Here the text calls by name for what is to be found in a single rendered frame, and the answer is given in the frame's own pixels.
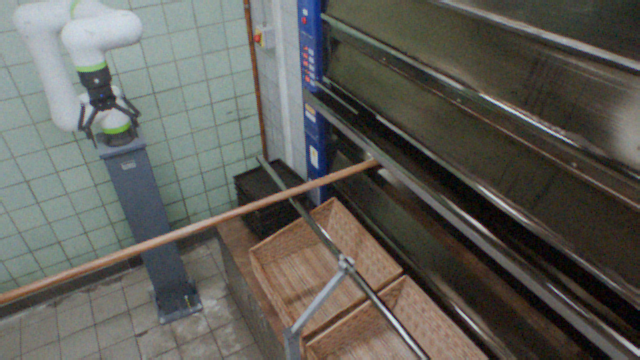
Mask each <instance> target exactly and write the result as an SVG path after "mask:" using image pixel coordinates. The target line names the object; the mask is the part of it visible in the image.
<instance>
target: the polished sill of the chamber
mask: <svg viewBox="0 0 640 360"><path fill-rule="evenodd" d="M332 139H333V140H334V142H335V143H336V144H337V145H338V146H339V147H341V148H343V149H344V150H345V151H346V152H347V153H348V154H349V155H351V156H352V157H353V158H354V159H355V160H356V161H357V162H358V163H361V162H364V161H368V160H371V159H373V158H374V157H373V156H371V155H370V154H369V153H368V152H367V151H364V150H363V149H362V148H361V147H360V146H358V145H357V144H356V143H355V142H354V141H352V139H351V138H350V137H349V136H348V135H347V134H345V133H344V132H343V131H341V130H338V131H335V132H332ZM367 171H368V172H370V173H371V174H372V175H373V176H374V177H375V178H376V179H377V180H379V181H380V182H381V183H382V184H383V185H384V186H385V187H386V188H388V189H389V191H390V192H391V193H393V194H394V195H395V196H397V197H398V198H399V199H400V200H401V201H402V202H403V203H404V204H406V205H407V206H408V207H409V208H410V209H411V210H412V211H413V212H415V213H416V214H417V215H418V217H419V218H421V219H422V220H423V221H425V222H426V223H427V224H428V225H429V226H430V227H431V228H432V229H434V230H435V231H436V232H437V233H438V234H439V235H440V236H441V237H443V238H444V239H445V240H446V241H447V242H448V243H449V244H451V245H453V247H454V248H455V249H456V250H457V251H458V252H459V253H461V254H462V255H463V256H464V257H465V258H466V259H467V260H468V261H470V262H471V263H472V264H473V265H474V266H475V267H476V268H477V269H479V270H480V271H481V272H482V273H483V274H484V275H485V276H486V277H488V278H489V279H490V281H491V282H493V283H494V284H495V285H496V286H498V287H499V288H500V289H501V290H502V291H503V292H504V293H506V294H507V295H508V296H509V297H510V298H511V299H512V300H513V301H515V302H516V303H517V304H518V305H519V306H520V307H521V308H522V309H524V310H525V311H526V312H527V313H528V314H529V315H530V316H531V317H533V318H534V319H535V320H536V322H537V323H538V324H539V325H540V326H543V327H544V328H545V329H546V330H547V331H548V332H549V333H551V334H552V335H553V336H554V337H555V338H556V339H557V340H558V341H560V342H561V343H562V344H563V345H564V346H565V347H566V348H567V349H569V350H570V351H571V352H572V353H573V354H574V355H575V356H576V357H578V358H579V359H580V360H614V359H613V358H612V357H611V356H609V355H608V354H607V353H606V352H605V351H603V350H602V349H601V348H600V347H599V346H597V345H596V344H595V343H594V342H593V341H591V340H590V339H589V338H588V337H587V336H585V335H584V334H583V333H581V332H580V331H578V330H577V329H576V328H575V327H574V325H572V324H571V323H570V322H569V321H568V320H567V319H565V318H564V317H563V316H562V315H561V314H559V313H558V312H557V311H556V310H555V309H553V308H552V307H551V306H550V305H549V304H547V303H546V302H545V301H544V300H543V299H541V298H540V297H539V296H538V295H537V294H534V293H533V292H532V291H531V290H530V289H528V288H527V287H526V286H525V284H524V283H522V282H521V281H520V280H519V279H518V278H516V277H515V276H514V275H513V274H512V273H511V272H509V271H508V270H507V269H506V268H505V267H503V266H502V265H501V264H500V263H499V262H497V261H496V260H495V259H494V258H493V257H491V256H490V255H489V254H487V253H486V252H484V251H483V250H482V249H481V247H480V246H478V245H477V244H476V243H475V242H474V241H472V240H471V239H470V238H469V237H468V236H466V235H465V234H464V233H463V232H462V231H460V230H459V229H458V228H457V227H456V226H455V225H453V224H452V223H450V222H449V221H448V220H446V219H445V218H444V216H443V215H442V214H440V213H439V212H438V211H437V210H436V209H434V208H433V207H432V206H431V205H430V204H428V203H427V202H426V201H425V200H424V199H422V198H421V197H419V196H418V195H417V194H415V193H414V192H413V191H412V189H411V188H409V187H408V186H407V185H406V184H405V183H403V182H402V181H401V180H400V179H399V178H398V177H396V176H395V175H394V174H393V173H391V172H389V171H388V170H387V169H386V168H385V167H383V166H382V164H381V163H380V164H377V166H375V167H372V168H369V169H367Z"/></svg>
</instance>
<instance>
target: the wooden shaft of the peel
mask: <svg viewBox="0 0 640 360"><path fill-rule="evenodd" d="M377 164H380V162H379V161H377V160H376V159H375V158H373V159H371V160H368V161H364V162H361V163H359V164H356V166H353V167H350V168H348V169H345V170H342V171H338V172H336V173H333V174H330V175H327V176H325V177H322V178H319V179H315V180H313V181H310V182H307V183H304V184H302V185H299V186H296V187H292V188H290V189H287V191H284V192H281V193H279V194H276V195H273V196H270V197H267V198H264V199H261V200H258V201H256V202H253V203H250V204H247V205H245V206H241V207H238V208H235V209H233V210H230V211H227V212H224V213H222V214H219V215H216V216H213V218H210V219H207V220H204V221H202V222H199V223H196V224H193V225H191V226H188V227H185V228H181V229H179V230H176V231H173V232H170V233H168V234H165V235H162V236H159V237H157V238H154V239H151V240H148V241H145V242H142V243H139V244H136V245H134V246H131V247H128V248H125V249H123V250H120V251H117V252H114V254H112V255H109V256H106V257H103V258H101V259H97V260H94V261H91V262H89V263H86V264H83V265H80V266H78V267H75V268H72V269H69V270H67V271H64V272H61V273H58V274H56V275H53V276H50V277H46V278H44V279H41V280H38V281H35V282H33V283H30V284H27V285H24V286H22V287H19V288H16V289H13V290H11V291H8V292H4V293H1V294H0V305H2V304H4V303H8V302H11V301H13V300H16V299H19V298H22V297H24V295H27V294H30V293H32V292H35V291H38V290H40V289H43V288H46V287H49V286H52V285H55V284H58V283H60V282H63V281H66V280H68V279H71V278H74V277H76V276H79V275H82V274H85V273H87V272H90V271H93V270H95V269H99V268H102V267H104V266H107V265H110V264H112V263H115V262H118V261H121V260H123V259H126V258H129V257H131V256H134V255H137V254H139V253H142V252H146V251H148V250H151V248H154V247H157V246H159V245H162V244H165V243H167V242H170V241H173V240H175V239H178V238H181V237H185V236H187V235H190V234H193V233H195V232H198V231H201V230H203V229H206V228H209V227H211V226H215V225H218V224H221V223H223V222H226V221H229V220H231V219H234V218H237V217H239V215H242V214H246V213H248V212H251V211H254V210H257V209H259V208H262V207H265V206H267V205H271V204H274V203H276V202H279V201H282V200H285V199H287V198H290V197H293V196H296V195H299V194H302V193H304V192H307V191H310V189H312V188H315V187H319V186H322V185H324V184H327V183H330V182H332V181H335V180H338V179H340V178H344V177H347V176H349V175H352V174H355V173H358V172H360V171H363V170H367V169H369V168H372V167H375V166H377Z"/></svg>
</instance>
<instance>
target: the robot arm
mask: <svg viewBox="0 0 640 360"><path fill-rule="evenodd" d="M13 24H14V27H15V29H16V30H17V32H18V34H19V35H20V37H21V39H22V41H23V42H24V44H25V47H26V49H27V50H28V52H29V54H30V56H31V59H32V61H33V63H34V65H35V67H36V69H37V72H38V74H39V77H40V79H42V81H41V82H43V86H44V88H45V91H46V94H47V98H48V102H49V105H50V109H51V114H52V118H53V121H54V123H55V125H56V126H57V127H58V128H60V129H61V130H64V131H68V132H73V131H77V130H78V132H81V131H83V132H85V134H86V137H87V139H88V140H92V142H93V145H94V148H95V149H97V146H96V143H95V140H94V137H93V135H92V132H91V129H90V125H91V124H93V123H96V122H98V124H99V126H101V127H100V128H102V130H103V133H104V138H103V140H102V141H104V144H105V145H107V146H109V147H119V146H123V145H126V144H129V143H131V142H132V141H133V140H135V138H136V139H137V138H138V135H137V132H136V127H138V122H137V117H140V116H141V114H140V112H139V111H138V110H137V109H136V108H135V107H134V106H133V105H132V104H131V103H130V102H129V101H128V100H127V99H126V97H125V94H124V92H123V91H120V89H119V88H118V87H116V86H112V85H111V81H112V76H111V73H110V70H109V67H108V64H107V61H106V56H105V52H106V51H108V50H112V49H116V48H121V47H127V46H133V45H135V44H137V43H138V42H139V41H140V40H141V38H142V36H143V24H142V22H141V20H140V19H139V17H138V16H137V15H136V14H134V13H132V12H130V11H127V10H115V9H111V8H109V7H107V6H105V5H104V4H102V3H101V2H99V1H98V0H48V1H42V2H36V3H27V4H23V5H20V6H19V8H18V9H17V10H16V11H15V12H14V15H13ZM61 32H62V41H63V44H64V46H65V47H66V49H67V51H68V53H69V55H70V57H71V59H72V61H73V63H74V66H75V69H76V72H77V75H78V77H79V80H80V83H81V85H82V86H83V87H85V88H86V92H87V93H85V94H82V95H79V96H77V94H76V92H75V90H74V87H73V85H72V82H71V80H70V78H69V75H68V72H67V70H66V67H65V64H64V61H63V58H62V55H61V51H60V47H59V43H58V35H59V34H60V33H61ZM124 103H125V104H126V105H127V106H128V107H129V108H130V109H131V110H132V111H133V112H134V114H133V113H132V112H130V111H128V110H127V109H126V107H125V104H124ZM129 117H130V120H131V123H132V127H133V128H132V127H131V125H130V122H129Z"/></svg>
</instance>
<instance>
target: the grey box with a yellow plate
mask: <svg viewBox="0 0 640 360"><path fill-rule="evenodd" d="M259 33H261V37H260V36H259ZM255 34H256V35H258V36H259V39H260V41H259V42H256V43H257V44H258V45H259V46H260V47H262V48H264V49H270V48H274V47H276V38H275V28H273V27H272V26H270V25H269V24H267V27H266V28H264V27H263V25H258V26H255Z"/></svg>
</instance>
